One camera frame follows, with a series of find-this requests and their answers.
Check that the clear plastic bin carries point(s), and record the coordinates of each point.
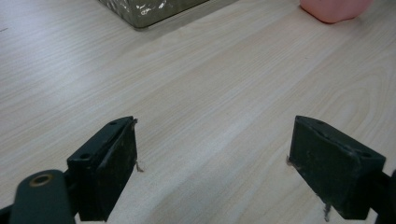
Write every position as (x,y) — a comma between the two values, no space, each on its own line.
(149,12)

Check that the pink bottle with blue cap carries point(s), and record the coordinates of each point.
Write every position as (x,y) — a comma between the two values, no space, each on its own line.
(334,11)

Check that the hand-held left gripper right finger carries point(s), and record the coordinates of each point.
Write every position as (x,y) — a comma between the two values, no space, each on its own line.
(333,168)

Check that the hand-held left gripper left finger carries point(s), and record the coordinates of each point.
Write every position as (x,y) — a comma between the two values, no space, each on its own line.
(102,168)

